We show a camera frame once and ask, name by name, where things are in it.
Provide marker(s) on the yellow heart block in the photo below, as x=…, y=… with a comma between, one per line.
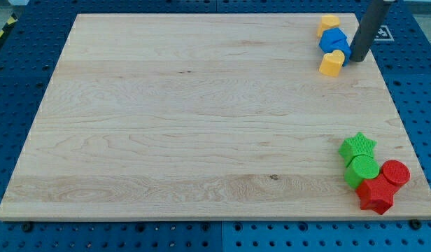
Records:
x=332, y=63

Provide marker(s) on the wooden board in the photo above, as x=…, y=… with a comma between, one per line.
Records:
x=204, y=117

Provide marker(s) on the green star block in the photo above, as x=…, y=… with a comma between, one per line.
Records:
x=356, y=146

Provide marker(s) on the blue hexagon block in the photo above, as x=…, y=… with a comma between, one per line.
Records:
x=335, y=39

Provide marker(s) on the green cylinder block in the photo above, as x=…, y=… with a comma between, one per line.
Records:
x=360, y=168

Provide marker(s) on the yellow pentagon block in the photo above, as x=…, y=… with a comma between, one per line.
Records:
x=328, y=21

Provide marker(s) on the red star block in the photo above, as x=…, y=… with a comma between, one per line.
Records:
x=377, y=194

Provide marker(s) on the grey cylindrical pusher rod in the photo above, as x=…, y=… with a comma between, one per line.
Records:
x=368, y=28

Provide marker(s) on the red cylinder block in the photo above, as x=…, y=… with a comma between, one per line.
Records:
x=396, y=174

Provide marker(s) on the black yellow hazard tape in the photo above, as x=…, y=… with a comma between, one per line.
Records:
x=7, y=28

